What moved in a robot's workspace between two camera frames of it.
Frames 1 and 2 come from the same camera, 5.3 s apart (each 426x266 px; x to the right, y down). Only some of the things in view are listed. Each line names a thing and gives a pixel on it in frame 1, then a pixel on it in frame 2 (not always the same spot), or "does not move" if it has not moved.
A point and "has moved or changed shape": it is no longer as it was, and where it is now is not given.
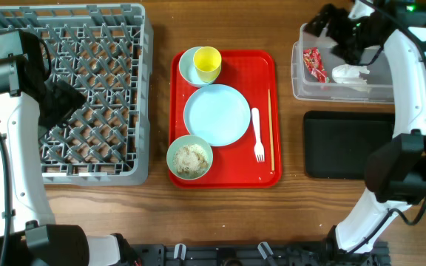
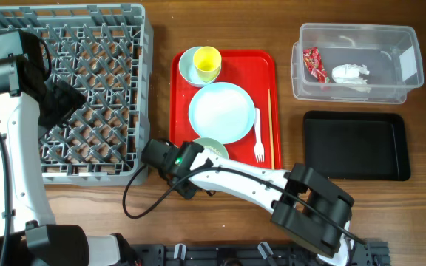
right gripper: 333,32 → 186,193
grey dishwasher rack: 106,52 does not move
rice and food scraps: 191,159 has moved or changed shape
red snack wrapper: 312,59 does not move
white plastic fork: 259,148 does not move
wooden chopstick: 271,130 does not move
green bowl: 185,140 has moved or changed shape
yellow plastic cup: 207,60 does not move
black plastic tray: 336,144 does not move
